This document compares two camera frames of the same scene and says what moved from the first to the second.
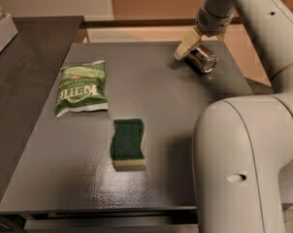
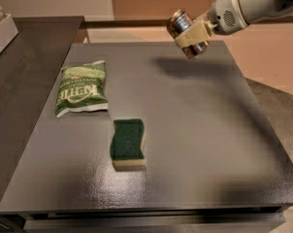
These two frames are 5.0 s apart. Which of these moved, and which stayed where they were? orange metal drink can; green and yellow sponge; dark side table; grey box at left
Moved: orange metal drink can
Stayed: green and yellow sponge; grey box at left; dark side table
